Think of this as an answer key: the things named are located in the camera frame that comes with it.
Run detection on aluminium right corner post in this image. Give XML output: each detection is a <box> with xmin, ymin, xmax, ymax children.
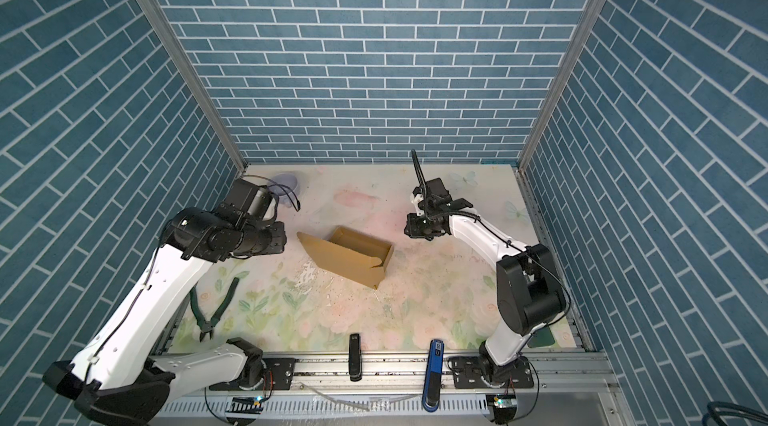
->
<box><xmin>517</xmin><ymin>0</ymin><xmax>607</xmax><ymax>172</ymax></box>

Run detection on green handled pliers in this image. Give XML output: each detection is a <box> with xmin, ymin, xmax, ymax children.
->
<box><xmin>188</xmin><ymin>276</ymin><xmax>240</xmax><ymax>343</ymax></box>

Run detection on controller board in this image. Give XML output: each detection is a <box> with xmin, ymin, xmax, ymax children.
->
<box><xmin>225</xmin><ymin>396</ymin><xmax>266</xmax><ymax>416</ymax></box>
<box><xmin>485</xmin><ymin>393</ymin><xmax>519</xmax><ymax>423</ymax></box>

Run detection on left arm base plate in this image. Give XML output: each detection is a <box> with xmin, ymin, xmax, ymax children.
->
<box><xmin>209</xmin><ymin>357</ymin><xmax>296</xmax><ymax>391</ymax></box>

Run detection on brown cardboard box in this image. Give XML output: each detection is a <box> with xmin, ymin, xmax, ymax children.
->
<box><xmin>297</xmin><ymin>226</ymin><xmax>394</xmax><ymax>290</ymax></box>

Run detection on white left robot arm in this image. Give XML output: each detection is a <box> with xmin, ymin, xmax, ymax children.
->
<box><xmin>42</xmin><ymin>175</ymin><xmax>301</xmax><ymax>425</ymax></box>

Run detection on left controller board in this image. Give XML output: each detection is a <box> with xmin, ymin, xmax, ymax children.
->
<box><xmin>225</xmin><ymin>396</ymin><xmax>266</xmax><ymax>416</ymax></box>

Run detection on green rectangular block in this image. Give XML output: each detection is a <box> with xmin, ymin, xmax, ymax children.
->
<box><xmin>527</xmin><ymin>327</ymin><xmax>557</xmax><ymax>348</ymax></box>

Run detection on aluminium front rail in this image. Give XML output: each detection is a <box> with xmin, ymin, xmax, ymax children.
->
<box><xmin>151</xmin><ymin>351</ymin><xmax>633</xmax><ymax>425</ymax></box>

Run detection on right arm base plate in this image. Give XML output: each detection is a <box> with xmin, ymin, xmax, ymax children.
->
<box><xmin>446</xmin><ymin>356</ymin><xmax>535</xmax><ymax>389</ymax></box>

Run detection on aluminium corner post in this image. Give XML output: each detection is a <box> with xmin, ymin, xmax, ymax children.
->
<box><xmin>136</xmin><ymin>0</ymin><xmax>248</xmax><ymax>173</ymax></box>
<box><xmin>517</xmin><ymin>0</ymin><xmax>607</xmax><ymax>172</ymax></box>

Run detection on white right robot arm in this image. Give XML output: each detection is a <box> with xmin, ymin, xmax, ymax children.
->
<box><xmin>404</xmin><ymin>151</ymin><xmax>572</xmax><ymax>386</ymax></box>

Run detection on aluminium left corner post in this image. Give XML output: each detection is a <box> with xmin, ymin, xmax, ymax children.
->
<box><xmin>136</xmin><ymin>0</ymin><xmax>248</xmax><ymax>173</ymax></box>

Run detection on lavender ceramic cup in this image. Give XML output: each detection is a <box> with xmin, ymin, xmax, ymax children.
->
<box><xmin>269</xmin><ymin>173</ymin><xmax>299</xmax><ymax>196</ymax></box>

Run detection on right controller board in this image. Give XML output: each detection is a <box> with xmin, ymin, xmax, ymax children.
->
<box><xmin>485</xmin><ymin>393</ymin><xmax>519</xmax><ymax>423</ymax></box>

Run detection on black marker pen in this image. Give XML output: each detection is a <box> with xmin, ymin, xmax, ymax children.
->
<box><xmin>348</xmin><ymin>333</ymin><xmax>362</xmax><ymax>382</ymax></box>

